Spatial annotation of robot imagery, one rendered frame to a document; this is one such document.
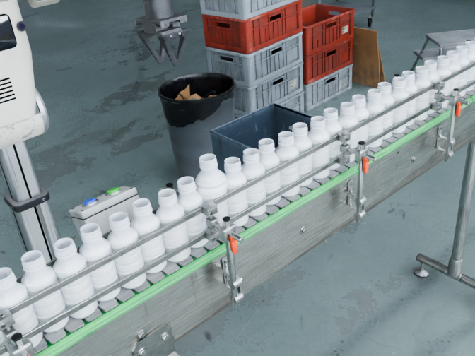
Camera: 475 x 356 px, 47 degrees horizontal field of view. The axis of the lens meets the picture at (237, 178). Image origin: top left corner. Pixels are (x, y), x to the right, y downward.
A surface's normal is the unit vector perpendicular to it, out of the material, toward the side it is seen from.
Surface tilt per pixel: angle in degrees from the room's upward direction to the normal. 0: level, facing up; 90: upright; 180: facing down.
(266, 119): 90
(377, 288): 0
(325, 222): 90
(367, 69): 99
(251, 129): 90
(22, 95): 90
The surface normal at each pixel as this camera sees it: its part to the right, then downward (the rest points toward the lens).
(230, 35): -0.66, 0.42
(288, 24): 0.74, 0.29
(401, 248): -0.08, -0.86
